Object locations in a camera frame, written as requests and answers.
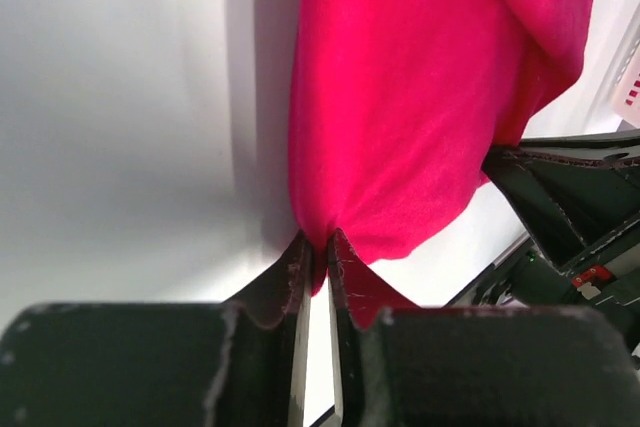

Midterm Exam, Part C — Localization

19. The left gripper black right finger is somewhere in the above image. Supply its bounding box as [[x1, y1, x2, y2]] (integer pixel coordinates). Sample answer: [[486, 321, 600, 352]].
[[327, 231, 639, 426]]

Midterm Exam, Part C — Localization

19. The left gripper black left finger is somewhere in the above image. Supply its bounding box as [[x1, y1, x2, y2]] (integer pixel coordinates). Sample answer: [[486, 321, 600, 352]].
[[1, 234, 313, 426]]

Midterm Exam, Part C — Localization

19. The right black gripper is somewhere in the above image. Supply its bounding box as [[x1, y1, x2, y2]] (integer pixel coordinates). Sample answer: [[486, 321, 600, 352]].
[[469, 129, 639, 307]]

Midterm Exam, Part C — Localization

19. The white plastic perforated basket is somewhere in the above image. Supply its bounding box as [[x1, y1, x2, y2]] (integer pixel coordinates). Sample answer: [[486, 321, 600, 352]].
[[610, 8, 639, 128]]

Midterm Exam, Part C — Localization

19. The red t shirt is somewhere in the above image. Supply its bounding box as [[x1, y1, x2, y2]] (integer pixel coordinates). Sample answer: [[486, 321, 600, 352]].
[[289, 0, 594, 297]]

